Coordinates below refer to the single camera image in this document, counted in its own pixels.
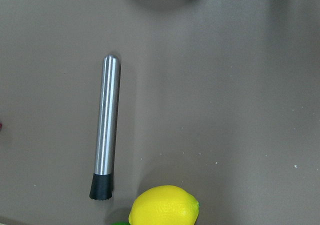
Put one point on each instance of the green lime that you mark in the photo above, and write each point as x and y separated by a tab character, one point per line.
121	223

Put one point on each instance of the yellow lemon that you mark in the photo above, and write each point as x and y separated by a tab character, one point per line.
164	205

